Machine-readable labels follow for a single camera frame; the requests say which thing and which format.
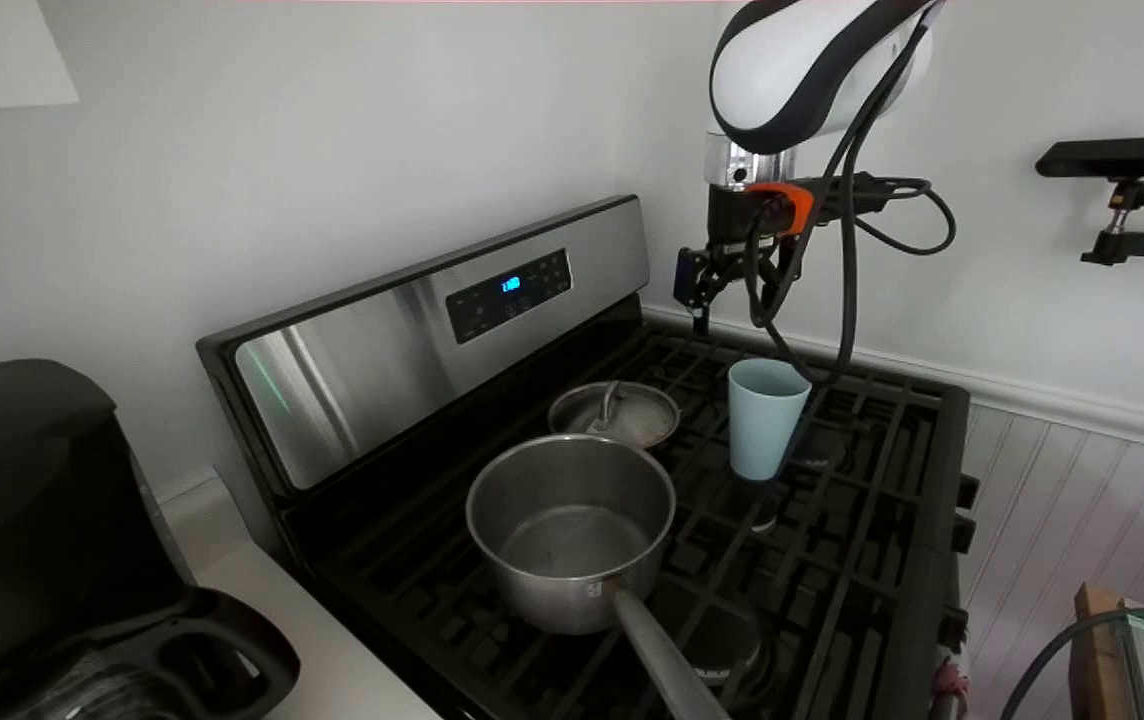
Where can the black stove knob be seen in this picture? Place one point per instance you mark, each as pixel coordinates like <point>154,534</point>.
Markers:
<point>965,488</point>
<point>965,534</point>
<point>957,630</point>

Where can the patterned dish towel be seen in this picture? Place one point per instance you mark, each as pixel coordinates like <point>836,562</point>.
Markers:
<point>955,679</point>

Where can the small metal strainer bowl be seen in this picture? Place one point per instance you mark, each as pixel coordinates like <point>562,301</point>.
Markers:
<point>632,417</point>

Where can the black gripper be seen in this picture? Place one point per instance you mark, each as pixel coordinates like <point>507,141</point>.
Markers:
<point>731,221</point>

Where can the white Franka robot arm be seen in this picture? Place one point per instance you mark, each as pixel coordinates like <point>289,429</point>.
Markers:
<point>784,66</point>

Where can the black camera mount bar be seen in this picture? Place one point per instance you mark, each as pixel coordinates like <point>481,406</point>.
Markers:
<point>1132,152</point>

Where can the light blue plastic cup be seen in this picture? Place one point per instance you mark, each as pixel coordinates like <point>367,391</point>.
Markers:
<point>767,427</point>

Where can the stainless steel gas stove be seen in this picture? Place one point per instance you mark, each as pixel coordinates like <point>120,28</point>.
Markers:
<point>375,363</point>

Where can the steel saucepan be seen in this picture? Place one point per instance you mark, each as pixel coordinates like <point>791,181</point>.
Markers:
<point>547,603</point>

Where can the black coffee maker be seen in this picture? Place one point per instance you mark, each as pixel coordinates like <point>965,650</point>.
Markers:
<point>25,505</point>

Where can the wooden board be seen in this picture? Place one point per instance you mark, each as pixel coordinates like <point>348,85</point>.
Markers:
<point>1099,667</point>

